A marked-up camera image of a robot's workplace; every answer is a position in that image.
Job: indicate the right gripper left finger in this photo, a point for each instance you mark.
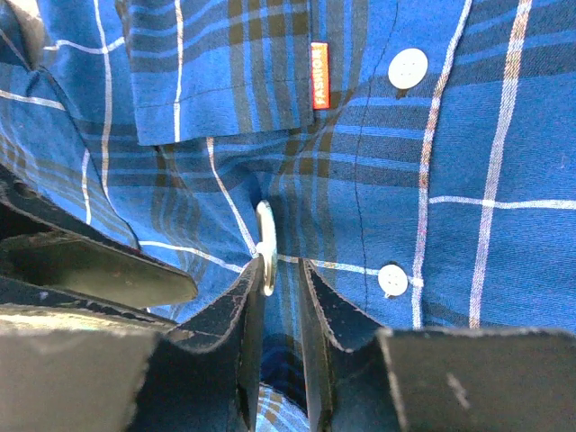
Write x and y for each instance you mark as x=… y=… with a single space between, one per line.
x=71 y=362

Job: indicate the light blue round brooch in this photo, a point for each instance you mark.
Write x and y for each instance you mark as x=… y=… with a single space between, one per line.
x=267 y=246

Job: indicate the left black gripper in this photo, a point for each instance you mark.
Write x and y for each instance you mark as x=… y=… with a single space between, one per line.
x=52 y=260

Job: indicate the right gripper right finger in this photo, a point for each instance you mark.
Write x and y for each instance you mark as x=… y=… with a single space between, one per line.
x=361 y=376

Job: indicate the blue plaid shirt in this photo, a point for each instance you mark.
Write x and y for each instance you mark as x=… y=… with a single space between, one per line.
x=420 y=153

